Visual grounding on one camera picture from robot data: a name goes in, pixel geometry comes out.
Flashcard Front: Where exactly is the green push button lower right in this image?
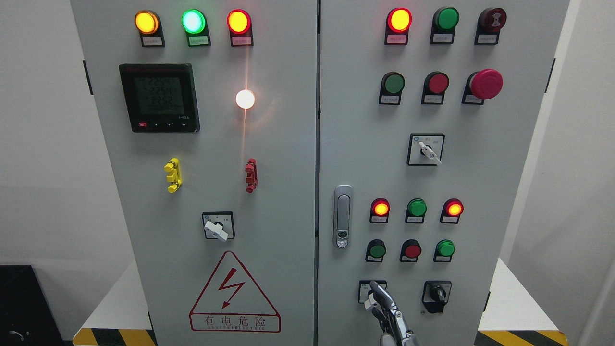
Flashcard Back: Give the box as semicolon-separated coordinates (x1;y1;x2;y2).
433;239;455;263

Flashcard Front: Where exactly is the red push button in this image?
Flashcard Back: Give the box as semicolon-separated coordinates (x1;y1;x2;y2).
399;239;422;262
421;72;450;105

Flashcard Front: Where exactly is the green push button upper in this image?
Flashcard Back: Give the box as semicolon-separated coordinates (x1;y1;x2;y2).
379;72;406;106

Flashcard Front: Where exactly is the silver door handle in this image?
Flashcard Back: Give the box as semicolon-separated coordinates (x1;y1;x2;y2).
332;185;353;249

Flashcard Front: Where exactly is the black box bottom left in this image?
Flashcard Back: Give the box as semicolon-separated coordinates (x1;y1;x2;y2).
0;265;64;346

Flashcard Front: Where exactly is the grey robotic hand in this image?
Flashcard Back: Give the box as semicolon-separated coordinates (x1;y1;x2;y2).
364;280;420;346

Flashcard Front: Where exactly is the green lit indicator light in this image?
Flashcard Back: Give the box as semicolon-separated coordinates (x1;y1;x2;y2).
182;9;211;47

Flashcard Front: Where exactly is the yellow terminal connector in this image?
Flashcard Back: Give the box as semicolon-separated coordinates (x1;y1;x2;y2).
163;157;183;194

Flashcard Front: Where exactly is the red black buzzer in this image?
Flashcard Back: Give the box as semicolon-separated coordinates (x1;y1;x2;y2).
474;7;507;45

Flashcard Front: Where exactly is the red emergency stop button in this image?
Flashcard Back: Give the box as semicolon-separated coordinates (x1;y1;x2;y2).
462;69;504;105

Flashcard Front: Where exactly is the green indicator light middle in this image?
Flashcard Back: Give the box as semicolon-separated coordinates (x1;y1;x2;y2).
406;198;428;224

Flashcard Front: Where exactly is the white lower rotary switch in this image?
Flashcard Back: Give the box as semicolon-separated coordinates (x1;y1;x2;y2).
358;280;387;312

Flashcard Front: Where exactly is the grey cabinet door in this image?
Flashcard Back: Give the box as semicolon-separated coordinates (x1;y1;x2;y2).
317;0;569;346
71;0;319;346

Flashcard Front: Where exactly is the red indicator light middle right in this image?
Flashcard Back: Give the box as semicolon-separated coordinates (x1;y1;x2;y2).
440;198;464;225

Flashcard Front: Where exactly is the upper right rotary switch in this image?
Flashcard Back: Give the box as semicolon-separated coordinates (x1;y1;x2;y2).
406;133;445;166

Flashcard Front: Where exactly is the black selector knob switch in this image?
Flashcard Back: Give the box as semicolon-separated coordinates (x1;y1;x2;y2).
422;280;452;314

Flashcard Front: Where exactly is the red indicator light left door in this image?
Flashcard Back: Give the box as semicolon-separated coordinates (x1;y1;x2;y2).
227;9;254;47

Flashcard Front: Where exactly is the left door rotary switch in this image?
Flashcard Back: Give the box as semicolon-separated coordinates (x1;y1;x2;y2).
202;211;235;242

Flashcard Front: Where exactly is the red terminal connector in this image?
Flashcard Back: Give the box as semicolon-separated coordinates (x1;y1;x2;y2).
245;158;258;194

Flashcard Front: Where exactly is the yellow indicator light top left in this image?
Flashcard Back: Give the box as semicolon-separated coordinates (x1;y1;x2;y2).
134;10;165;47

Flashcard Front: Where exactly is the green push button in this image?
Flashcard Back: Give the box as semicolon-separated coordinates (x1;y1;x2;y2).
379;72;406;106
433;239;455;263
365;239;386;263

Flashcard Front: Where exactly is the white platform with hazard stripes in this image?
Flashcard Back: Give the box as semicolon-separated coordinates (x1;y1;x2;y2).
68;260;568;346

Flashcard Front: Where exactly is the red push button lower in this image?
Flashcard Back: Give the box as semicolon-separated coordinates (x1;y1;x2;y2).
399;239;422;262

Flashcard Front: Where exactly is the black digital power meter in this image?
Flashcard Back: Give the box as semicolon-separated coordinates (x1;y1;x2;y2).
119;63;200;133

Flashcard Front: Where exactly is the right grey cabinet door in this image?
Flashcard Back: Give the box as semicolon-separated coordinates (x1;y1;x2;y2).
317;0;569;346

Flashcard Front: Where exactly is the red push button upper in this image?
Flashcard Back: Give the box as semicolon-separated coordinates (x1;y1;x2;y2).
421;72;450;105

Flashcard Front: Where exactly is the red indicator light middle left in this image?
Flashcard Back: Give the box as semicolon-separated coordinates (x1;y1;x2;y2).
369;198;390;223

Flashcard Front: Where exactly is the red indicator light right top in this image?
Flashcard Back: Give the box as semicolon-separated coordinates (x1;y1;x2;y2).
384;7;413;45

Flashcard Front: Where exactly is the green indicator light right top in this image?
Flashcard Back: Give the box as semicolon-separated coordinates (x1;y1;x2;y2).
430;7;460;45

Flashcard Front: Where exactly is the red electric warning sticker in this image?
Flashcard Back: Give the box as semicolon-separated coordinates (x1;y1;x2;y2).
189;250;281;333

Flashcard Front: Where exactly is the left grey cabinet door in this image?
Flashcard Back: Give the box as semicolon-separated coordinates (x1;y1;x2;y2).
71;0;319;346

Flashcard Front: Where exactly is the green push button lower left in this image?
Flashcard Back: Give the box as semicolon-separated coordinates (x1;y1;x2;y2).
365;239;386;263

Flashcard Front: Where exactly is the white lit indicator light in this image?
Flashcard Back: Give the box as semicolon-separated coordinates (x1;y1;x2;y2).
235;88;256;110

